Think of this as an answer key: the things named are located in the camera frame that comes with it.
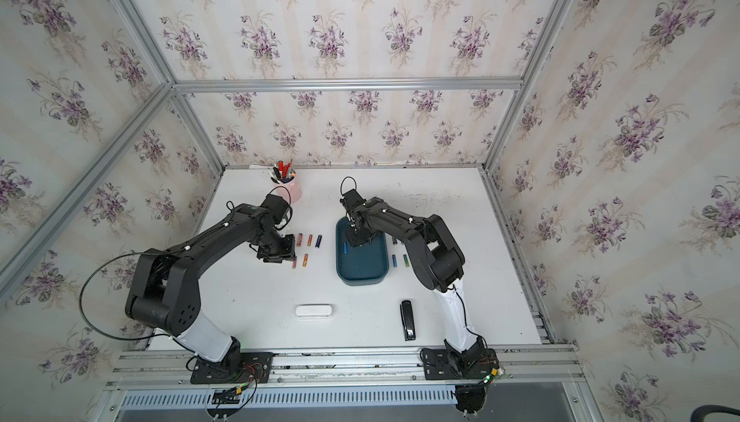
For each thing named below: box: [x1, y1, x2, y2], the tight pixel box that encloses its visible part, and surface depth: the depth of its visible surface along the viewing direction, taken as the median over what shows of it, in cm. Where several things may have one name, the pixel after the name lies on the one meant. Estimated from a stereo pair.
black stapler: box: [399, 299, 417, 343], surface depth 80 cm
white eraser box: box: [294, 305, 333, 319], surface depth 82 cm
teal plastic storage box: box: [335, 215, 390, 287], surface depth 92 cm
